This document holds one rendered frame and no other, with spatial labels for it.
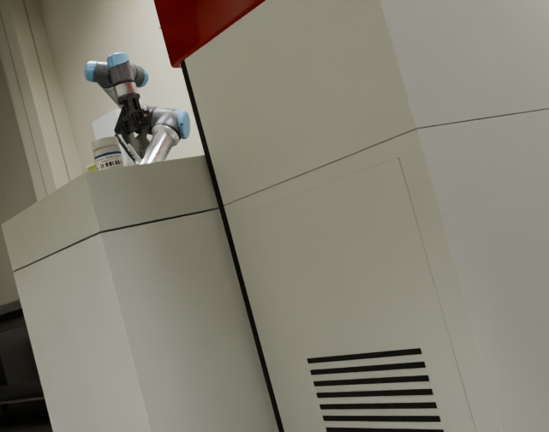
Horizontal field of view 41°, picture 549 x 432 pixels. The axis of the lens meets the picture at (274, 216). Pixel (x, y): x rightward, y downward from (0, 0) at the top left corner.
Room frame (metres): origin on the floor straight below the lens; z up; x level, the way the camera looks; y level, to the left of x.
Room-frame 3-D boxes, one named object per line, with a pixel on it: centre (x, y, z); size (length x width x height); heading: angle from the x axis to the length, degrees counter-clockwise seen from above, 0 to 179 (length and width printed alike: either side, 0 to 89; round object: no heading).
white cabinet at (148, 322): (2.29, 0.23, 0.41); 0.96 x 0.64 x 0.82; 129
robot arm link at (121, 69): (2.49, 0.37, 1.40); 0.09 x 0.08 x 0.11; 165
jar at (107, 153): (1.89, 0.37, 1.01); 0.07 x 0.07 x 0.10
